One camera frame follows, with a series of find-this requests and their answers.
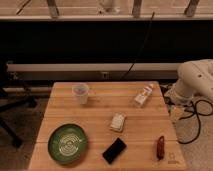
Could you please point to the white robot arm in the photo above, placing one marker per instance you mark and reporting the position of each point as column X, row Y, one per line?
column 193, row 77

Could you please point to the translucent ceramic cup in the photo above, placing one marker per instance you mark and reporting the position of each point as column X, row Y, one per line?
column 80, row 92

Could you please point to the black smartphone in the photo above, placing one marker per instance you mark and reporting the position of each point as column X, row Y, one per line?
column 114, row 150

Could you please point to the green patterned plate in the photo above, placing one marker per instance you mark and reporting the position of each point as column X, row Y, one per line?
column 67, row 143

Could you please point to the red pocket knife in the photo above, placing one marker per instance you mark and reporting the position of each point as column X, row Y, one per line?
column 160, row 148

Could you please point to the black office chair base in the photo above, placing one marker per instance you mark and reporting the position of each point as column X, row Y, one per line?
column 29, row 99

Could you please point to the white baseboard rail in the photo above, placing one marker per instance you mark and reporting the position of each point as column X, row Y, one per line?
column 95, row 71

